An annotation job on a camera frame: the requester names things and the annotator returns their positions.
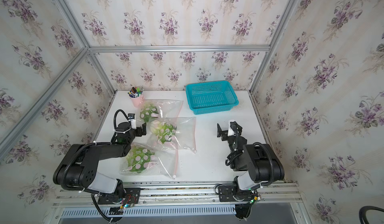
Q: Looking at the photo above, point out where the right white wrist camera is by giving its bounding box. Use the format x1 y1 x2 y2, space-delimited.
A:
228 120 237 137

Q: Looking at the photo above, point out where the chinese cabbage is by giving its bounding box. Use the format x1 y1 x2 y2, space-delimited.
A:
140 102 160 123
150 120 177 144
126 146 156 174

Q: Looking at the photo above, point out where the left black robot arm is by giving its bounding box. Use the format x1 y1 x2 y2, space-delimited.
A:
53 109 147 224

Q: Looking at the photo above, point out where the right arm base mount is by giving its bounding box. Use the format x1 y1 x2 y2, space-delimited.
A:
214 184 261 203

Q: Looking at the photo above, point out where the zip-top bag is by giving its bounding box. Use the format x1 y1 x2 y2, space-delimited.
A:
138 99 184 120
119 143 179 180
147 117 197 153

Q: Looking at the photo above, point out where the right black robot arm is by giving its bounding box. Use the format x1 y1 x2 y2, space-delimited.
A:
215 121 285 204

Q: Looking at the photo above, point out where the pink pen cup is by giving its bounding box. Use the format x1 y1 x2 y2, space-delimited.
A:
130 94 145 108

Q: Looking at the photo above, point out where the teal plastic basket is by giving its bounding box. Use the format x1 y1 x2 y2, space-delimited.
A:
186 80 239 115

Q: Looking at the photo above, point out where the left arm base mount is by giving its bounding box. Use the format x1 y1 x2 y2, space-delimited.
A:
97 188 142 207

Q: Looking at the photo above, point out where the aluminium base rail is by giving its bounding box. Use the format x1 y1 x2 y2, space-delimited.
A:
52 181 304 208

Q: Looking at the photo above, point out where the black chair edge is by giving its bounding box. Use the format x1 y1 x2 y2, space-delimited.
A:
359 206 384 224

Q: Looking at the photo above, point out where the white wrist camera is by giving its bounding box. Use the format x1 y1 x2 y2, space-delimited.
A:
128 114 137 130
228 120 237 137

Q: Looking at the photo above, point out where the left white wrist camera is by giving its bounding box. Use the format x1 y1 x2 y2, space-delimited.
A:
128 114 137 130

